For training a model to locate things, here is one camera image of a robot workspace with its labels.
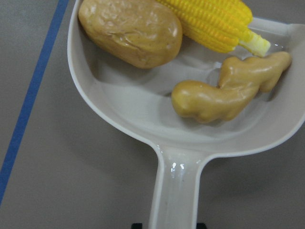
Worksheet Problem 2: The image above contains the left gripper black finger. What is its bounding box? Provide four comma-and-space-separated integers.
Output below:
131, 223, 142, 229

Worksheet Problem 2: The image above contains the beige plastic dustpan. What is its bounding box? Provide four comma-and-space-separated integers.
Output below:
67, 0, 305, 229

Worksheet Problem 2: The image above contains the tan toy ginger root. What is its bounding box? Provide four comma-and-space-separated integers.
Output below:
171, 52, 292, 123

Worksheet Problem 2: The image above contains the brown toy potato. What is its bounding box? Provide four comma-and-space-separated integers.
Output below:
78, 0, 183, 69

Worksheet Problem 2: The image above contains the yellow toy corn cob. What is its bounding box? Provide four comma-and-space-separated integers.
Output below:
160, 0, 271, 57

